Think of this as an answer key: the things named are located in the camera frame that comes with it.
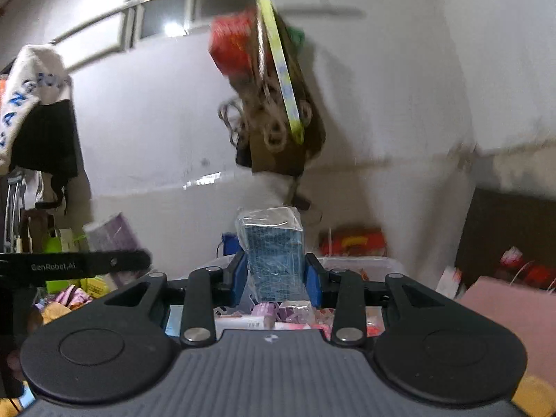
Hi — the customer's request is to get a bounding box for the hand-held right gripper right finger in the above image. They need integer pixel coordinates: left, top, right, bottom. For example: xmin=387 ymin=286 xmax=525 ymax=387
xmin=304 ymin=252 xmax=455 ymax=349

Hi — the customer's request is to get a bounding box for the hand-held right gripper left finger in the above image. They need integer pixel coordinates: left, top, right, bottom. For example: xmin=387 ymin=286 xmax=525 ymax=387
xmin=104 ymin=252 xmax=247 ymax=349

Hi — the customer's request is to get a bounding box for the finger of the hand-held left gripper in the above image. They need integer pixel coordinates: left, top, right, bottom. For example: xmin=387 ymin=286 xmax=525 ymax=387
xmin=80 ymin=250 xmax=152 ymax=279

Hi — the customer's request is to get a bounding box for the purple cardboard box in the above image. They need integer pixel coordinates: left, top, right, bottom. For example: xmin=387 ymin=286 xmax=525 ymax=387
xmin=82 ymin=212 xmax=146 ymax=289

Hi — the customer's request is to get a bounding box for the blue box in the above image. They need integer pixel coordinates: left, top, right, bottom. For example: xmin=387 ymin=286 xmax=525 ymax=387
xmin=235 ymin=205 xmax=305 ymax=304

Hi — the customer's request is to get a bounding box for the white plastic basket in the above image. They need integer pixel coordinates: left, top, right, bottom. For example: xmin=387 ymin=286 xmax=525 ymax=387
xmin=165 ymin=255 xmax=404 ymax=340

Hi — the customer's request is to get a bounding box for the blue tote bag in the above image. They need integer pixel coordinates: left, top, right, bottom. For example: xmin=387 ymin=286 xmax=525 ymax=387
xmin=221 ymin=232 xmax=244 ymax=258

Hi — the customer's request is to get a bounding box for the purple foil packet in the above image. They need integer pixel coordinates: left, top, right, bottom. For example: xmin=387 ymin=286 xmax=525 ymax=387
xmin=253 ymin=302 xmax=314 ymax=325

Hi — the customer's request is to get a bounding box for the white pink box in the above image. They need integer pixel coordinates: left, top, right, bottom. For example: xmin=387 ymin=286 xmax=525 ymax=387
xmin=214 ymin=315 xmax=267 ymax=336

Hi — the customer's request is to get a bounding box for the red yellow box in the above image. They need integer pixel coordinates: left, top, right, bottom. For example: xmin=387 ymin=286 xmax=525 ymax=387
xmin=319 ymin=226 xmax=387 ymax=259

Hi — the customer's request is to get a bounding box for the metal folding rack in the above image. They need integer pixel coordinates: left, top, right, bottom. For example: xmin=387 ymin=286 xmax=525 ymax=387
xmin=3 ymin=173 xmax=26 ymax=253

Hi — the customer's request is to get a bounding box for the brown hanging bag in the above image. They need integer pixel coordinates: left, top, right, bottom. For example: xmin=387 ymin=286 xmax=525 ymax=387
xmin=235 ymin=13 xmax=327 ymax=179

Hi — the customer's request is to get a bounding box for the black hanging cloth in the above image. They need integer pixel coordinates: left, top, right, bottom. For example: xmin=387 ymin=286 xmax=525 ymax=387
xmin=9 ymin=100 xmax=84 ymax=215

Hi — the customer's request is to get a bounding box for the white printed hanging cloth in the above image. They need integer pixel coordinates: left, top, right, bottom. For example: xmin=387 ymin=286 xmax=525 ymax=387
xmin=0 ymin=44 xmax=72 ymax=174

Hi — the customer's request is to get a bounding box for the pink cardboard box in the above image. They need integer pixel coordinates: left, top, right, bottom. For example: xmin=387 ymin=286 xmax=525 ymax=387
xmin=458 ymin=275 xmax=556 ymax=383

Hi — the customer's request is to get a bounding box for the red hanging bag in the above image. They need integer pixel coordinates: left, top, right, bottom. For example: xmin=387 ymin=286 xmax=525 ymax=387
xmin=209 ymin=10 xmax=261 ymax=76

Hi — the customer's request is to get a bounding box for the window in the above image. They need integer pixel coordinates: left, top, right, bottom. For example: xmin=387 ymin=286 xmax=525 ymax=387
xmin=126 ymin=0 xmax=261 ymax=50

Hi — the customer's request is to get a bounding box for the brown knotted cord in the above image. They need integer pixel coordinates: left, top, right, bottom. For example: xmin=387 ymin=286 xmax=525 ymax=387
xmin=218 ymin=91 xmax=314 ymax=154

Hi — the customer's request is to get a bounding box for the yellow green lanyard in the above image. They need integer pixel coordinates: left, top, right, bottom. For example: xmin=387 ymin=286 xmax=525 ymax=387
xmin=251 ymin=0 xmax=305 ymax=145

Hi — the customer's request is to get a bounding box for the metal rail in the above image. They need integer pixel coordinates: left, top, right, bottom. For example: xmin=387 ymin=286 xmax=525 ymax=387
xmin=50 ymin=0 xmax=192 ymax=46

